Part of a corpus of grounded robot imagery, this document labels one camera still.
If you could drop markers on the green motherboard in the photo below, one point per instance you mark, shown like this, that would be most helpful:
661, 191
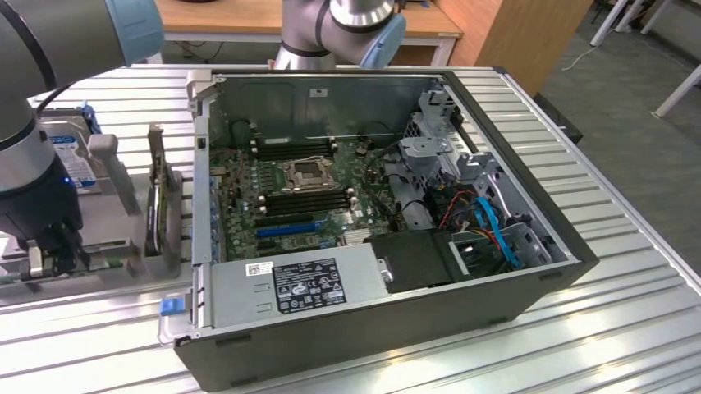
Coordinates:
361, 180

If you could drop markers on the wooden desk with white frame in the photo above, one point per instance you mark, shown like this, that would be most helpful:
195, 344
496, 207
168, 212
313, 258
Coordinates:
230, 16

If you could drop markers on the blue expansion slot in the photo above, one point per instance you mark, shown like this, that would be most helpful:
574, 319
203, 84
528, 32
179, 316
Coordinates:
287, 231

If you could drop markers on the blue case latch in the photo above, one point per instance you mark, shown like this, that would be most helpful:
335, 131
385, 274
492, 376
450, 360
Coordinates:
171, 308

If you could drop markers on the green RAM stick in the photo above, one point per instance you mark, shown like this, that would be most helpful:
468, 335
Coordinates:
107, 263

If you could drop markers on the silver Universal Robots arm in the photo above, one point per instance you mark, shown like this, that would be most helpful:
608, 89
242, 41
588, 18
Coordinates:
32, 49

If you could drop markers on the CPU socket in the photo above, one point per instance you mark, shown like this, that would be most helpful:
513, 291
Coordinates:
306, 174

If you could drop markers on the grey parts rack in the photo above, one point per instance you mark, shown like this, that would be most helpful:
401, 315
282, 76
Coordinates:
118, 193

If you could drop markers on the hard disk with blue bracket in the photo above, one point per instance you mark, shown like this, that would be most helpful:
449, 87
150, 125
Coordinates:
74, 160

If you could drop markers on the black open PC case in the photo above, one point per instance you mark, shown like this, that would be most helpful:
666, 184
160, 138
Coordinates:
383, 344

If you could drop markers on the black fan shroud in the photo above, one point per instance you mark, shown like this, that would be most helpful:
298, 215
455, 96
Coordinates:
415, 258

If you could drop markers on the metal optical drive cage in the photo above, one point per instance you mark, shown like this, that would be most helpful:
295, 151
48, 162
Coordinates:
427, 143

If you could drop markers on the silver chipset heat sink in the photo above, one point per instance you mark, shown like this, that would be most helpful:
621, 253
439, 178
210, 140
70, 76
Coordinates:
355, 237

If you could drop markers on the short black expansion slot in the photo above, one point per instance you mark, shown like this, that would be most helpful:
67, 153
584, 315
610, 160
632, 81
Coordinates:
267, 246

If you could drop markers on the wooden cabinet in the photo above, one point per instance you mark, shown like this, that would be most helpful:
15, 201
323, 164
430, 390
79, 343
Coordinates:
520, 37

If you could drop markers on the long black expansion slot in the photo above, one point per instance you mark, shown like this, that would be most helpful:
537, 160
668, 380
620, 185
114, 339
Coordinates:
285, 221

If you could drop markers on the black RAM slot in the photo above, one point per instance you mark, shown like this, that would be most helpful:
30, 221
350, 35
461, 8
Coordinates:
293, 141
298, 157
309, 204
310, 210
294, 146
306, 199
297, 151
303, 193

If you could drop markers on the grey power supply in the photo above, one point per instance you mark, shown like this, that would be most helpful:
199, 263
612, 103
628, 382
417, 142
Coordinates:
241, 299

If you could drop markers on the white table leg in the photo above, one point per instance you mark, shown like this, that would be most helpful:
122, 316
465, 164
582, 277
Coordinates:
608, 20
657, 16
681, 88

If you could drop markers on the metal disk bay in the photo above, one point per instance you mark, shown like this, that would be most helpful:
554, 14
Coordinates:
493, 176

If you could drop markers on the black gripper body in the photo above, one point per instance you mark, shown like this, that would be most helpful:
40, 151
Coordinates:
38, 205

